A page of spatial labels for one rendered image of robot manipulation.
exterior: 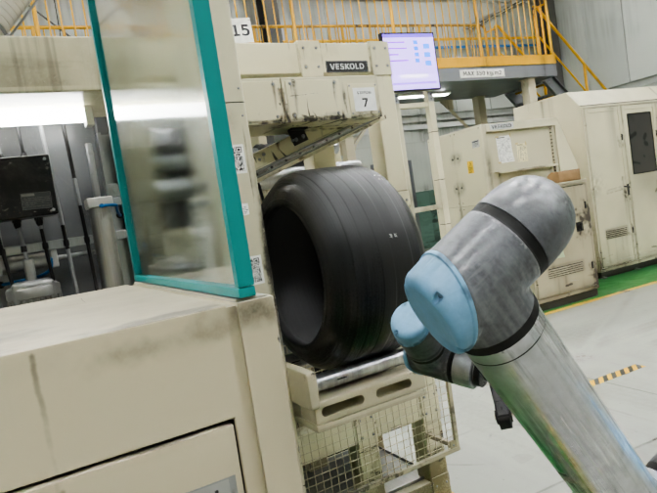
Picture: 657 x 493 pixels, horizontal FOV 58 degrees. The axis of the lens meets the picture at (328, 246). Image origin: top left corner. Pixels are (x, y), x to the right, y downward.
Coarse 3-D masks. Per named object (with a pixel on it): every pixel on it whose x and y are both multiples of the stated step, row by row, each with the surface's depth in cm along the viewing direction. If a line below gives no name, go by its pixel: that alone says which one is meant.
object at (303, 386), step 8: (288, 368) 156; (296, 368) 154; (304, 368) 153; (288, 376) 157; (296, 376) 152; (304, 376) 148; (312, 376) 148; (296, 384) 153; (304, 384) 149; (312, 384) 148; (296, 392) 154; (304, 392) 150; (312, 392) 148; (296, 400) 155; (304, 400) 151; (312, 400) 148; (312, 408) 148
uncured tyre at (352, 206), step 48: (288, 192) 160; (336, 192) 152; (384, 192) 157; (288, 240) 196; (336, 240) 146; (384, 240) 149; (288, 288) 196; (336, 288) 146; (384, 288) 149; (288, 336) 174; (336, 336) 151; (384, 336) 156
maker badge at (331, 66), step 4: (328, 64) 231; (332, 64) 232; (336, 64) 233; (340, 64) 234; (344, 64) 235; (348, 64) 235; (352, 64) 236; (356, 64) 237; (360, 64) 238; (364, 64) 239; (328, 68) 231; (332, 68) 232; (336, 68) 233; (340, 68) 234; (344, 68) 235; (348, 68) 235; (352, 68) 236; (356, 68) 237; (360, 68) 238; (364, 68) 239; (368, 68) 240
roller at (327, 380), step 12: (372, 360) 162; (384, 360) 163; (396, 360) 165; (324, 372) 156; (336, 372) 156; (348, 372) 158; (360, 372) 159; (372, 372) 162; (324, 384) 154; (336, 384) 156
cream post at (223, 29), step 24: (216, 0) 149; (216, 24) 149; (240, 72) 152; (240, 96) 152; (240, 120) 152; (240, 192) 151; (264, 240) 155; (264, 264) 154; (264, 288) 154; (288, 384) 158
